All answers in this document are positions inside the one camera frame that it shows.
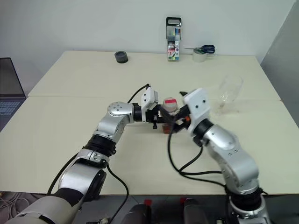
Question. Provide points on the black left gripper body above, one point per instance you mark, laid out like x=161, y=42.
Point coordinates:
x=151, y=116

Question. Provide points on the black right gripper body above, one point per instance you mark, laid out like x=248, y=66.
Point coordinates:
x=183, y=123

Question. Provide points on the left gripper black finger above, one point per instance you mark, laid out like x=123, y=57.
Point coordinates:
x=166, y=114

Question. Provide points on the clear plastic drink bottle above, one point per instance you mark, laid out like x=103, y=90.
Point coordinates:
x=170, y=105

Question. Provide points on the clear wine glass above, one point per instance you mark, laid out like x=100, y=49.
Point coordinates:
x=230, y=89

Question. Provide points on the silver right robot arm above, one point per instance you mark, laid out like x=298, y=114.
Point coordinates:
x=238, y=163

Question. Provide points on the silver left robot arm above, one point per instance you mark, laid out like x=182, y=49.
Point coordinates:
x=77, y=175

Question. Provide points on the clear tape roll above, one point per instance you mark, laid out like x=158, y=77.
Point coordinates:
x=199, y=57

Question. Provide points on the marker pen set case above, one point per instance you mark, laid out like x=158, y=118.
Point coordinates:
x=174, y=39

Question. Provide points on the black round tape roll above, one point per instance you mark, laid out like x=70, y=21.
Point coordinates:
x=121, y=58

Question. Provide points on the dark rounded shape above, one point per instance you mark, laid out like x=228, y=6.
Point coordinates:
x=195, y=212
x=139, y=213

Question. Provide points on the grey partition panel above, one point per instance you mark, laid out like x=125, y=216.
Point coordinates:
x=282, y=51

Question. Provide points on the dark grey laptop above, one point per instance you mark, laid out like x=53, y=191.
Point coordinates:
x=10, y=79

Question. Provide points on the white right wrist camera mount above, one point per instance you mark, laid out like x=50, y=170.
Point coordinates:
x=198, y=105

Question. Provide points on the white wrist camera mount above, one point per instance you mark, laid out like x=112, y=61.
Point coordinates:
x=149, y=96
x=198, y=105

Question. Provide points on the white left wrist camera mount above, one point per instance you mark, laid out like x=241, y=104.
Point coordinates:
x=149, y=96

